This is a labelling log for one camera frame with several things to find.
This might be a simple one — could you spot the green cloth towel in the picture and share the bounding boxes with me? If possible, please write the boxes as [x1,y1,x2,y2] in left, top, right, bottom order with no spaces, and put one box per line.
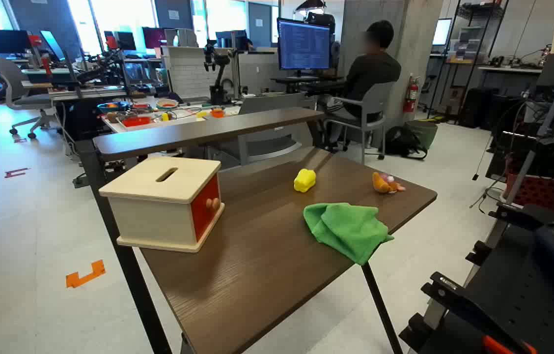
[300,201,394,268]

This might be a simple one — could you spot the yellow toy block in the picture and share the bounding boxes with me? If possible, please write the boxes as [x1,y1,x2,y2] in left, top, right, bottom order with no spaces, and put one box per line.
[290,168,318,196]

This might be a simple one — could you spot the long dark back table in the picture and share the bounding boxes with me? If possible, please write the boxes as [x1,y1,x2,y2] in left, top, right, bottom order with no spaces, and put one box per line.
[90,107,326,160]

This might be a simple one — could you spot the orange toy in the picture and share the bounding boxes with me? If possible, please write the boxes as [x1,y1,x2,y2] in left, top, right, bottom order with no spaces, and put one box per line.
[371,172,408,197]

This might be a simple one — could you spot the cream wooden box red drawer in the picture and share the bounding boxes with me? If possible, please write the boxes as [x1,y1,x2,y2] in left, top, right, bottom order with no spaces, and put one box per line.
[96,156,225,256]

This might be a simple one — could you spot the black backpack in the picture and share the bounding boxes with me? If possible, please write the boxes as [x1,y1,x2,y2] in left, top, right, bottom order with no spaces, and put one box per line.
[382,125,428,160]

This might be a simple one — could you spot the white tray with toys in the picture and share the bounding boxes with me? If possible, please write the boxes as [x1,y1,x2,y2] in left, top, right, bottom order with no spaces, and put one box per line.
[100,97,227,135]

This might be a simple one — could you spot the computer monitor blue screen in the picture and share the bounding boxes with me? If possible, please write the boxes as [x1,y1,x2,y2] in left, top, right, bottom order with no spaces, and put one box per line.
[276,17,333,76]

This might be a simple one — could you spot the seated person dark sweater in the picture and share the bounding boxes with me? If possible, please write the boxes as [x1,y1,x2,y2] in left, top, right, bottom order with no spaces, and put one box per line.
[306,19,402,129]

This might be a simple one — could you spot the red fire extinguisher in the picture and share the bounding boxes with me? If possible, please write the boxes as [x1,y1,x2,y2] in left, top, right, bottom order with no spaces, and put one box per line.
[400,74,422,119]

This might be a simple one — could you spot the black metal shelf rack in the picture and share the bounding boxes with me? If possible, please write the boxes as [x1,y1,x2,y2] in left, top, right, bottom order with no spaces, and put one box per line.
[424,0,508,123]

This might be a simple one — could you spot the red crate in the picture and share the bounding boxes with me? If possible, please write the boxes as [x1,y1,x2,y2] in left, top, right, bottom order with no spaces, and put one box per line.
[502,172,554,213]

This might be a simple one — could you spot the grey office swivel chair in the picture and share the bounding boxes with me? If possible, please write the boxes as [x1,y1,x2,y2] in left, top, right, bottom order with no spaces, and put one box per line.
[0,56,64,142]

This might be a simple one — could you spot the black equipment cart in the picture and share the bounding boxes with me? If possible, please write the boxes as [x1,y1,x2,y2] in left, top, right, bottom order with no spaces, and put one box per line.
[398,201,554,354]

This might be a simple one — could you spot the grey metal pole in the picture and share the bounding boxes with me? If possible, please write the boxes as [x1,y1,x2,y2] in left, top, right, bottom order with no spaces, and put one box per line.
[502,28,554,203]

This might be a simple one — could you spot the dark desk monitor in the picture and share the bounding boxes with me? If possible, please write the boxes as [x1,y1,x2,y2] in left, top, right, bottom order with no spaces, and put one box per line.
[0,28,31,58]

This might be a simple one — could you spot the black metal table frame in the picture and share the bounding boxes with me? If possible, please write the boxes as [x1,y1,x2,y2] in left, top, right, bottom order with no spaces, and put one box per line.
[76,140,404,354]

